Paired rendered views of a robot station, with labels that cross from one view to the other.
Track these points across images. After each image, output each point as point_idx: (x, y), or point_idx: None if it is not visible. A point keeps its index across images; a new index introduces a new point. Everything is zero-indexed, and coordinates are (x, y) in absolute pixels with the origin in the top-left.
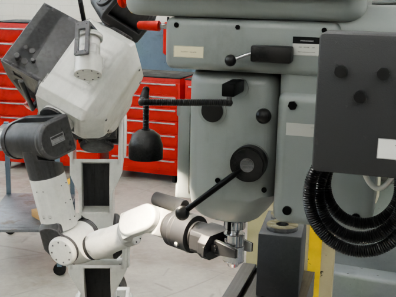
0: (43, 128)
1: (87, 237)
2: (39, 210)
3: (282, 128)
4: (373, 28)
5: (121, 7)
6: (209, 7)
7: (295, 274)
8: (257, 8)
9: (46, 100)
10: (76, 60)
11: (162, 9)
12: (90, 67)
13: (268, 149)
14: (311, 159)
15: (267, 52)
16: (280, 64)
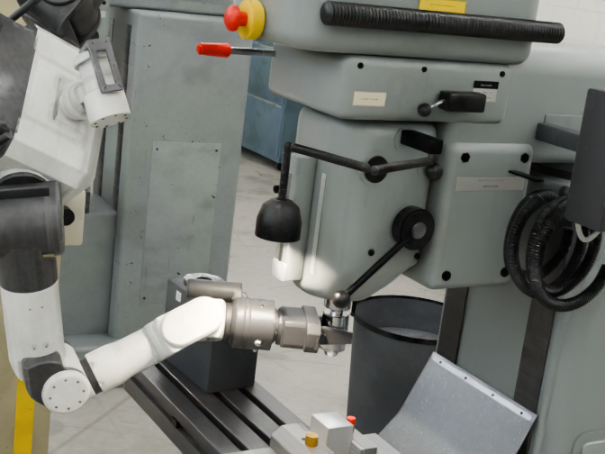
0: (58, 208)
1: (93, 363)
2: (28, 338)
3: (452, 183)
4: (537, 71)
5: (233, 31)
6: (402, 46)
7: (254, 354)
8: (449, 49)
9: (23, 161)
10: (98, 99)
11: (350, 46)
12: (126, 110)
13: (423, 208)
14: (474, 215)
15: (465, 101)
16: (458, 112)
